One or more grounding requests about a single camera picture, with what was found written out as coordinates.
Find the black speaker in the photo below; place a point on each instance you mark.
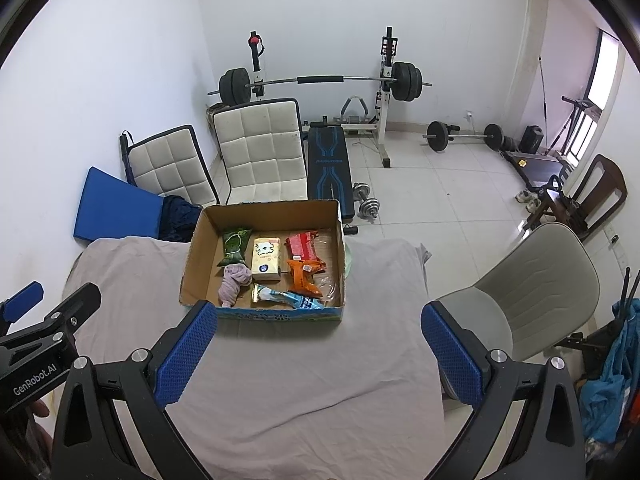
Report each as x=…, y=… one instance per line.
x=531, y=139

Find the black blue weight bench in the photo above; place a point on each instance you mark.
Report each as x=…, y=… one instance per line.
x=325, y=160

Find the thin black pole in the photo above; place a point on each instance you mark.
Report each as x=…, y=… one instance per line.
x=543, y=100

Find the blue foam mat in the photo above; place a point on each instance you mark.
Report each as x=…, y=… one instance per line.
x=115, y=205

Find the large white padded chair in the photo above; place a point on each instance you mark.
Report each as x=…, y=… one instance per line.
x=260, y=150

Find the black folded stand legs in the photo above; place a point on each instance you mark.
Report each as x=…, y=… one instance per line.
x=631, y=287

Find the pale green paper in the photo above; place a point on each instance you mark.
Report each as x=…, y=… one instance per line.
x=349, y=265

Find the orange snack packet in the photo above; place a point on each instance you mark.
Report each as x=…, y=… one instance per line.
x=302, y=277

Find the short barbell with black plates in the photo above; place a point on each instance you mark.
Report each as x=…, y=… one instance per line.
x=465, y=136

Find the grey plastic chair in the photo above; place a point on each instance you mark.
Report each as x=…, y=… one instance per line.
x=540, y=285

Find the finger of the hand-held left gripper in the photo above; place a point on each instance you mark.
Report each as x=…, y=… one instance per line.
x=22, y=297
x=75, y=310

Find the pale purple sock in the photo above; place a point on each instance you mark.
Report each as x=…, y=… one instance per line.
x=235, y=280

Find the person's left hand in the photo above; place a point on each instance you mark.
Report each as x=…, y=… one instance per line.
x=41, y=408

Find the window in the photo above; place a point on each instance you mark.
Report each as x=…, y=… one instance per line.
x=605, y=75

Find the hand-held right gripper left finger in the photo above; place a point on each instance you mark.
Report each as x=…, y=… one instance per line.
x=187, y=350

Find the blue white tube packet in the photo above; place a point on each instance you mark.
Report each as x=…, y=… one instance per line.
x=295, y=301

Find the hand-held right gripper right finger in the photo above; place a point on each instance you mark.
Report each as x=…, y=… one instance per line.
x=452, y=355

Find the blue jacket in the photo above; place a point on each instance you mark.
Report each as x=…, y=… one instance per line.
x=615, y=380

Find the pair of white shoes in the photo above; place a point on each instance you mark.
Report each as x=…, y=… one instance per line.
x=530, y=201

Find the green snack packet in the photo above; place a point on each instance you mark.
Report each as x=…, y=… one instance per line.
x=234, y=245

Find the white barbell rack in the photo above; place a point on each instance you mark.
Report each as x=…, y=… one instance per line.
x=382, y=125

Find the dark blue cloth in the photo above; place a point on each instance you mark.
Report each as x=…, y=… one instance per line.
x=177, y=220

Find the black treadmill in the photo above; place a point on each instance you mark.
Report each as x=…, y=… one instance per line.
x=537, y=167

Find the red snack packet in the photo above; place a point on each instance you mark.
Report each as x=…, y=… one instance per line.
x=302, y=246

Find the cardboard box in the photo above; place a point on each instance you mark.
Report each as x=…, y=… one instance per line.
x=280, y=316

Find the long barbell with black plates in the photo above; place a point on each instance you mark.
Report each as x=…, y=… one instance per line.
x=320, y=79

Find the dark wooden chair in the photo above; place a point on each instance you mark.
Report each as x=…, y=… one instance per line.
x=607, y=185

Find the small white padded chair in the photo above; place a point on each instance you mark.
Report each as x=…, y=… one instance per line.
x=167, y=165

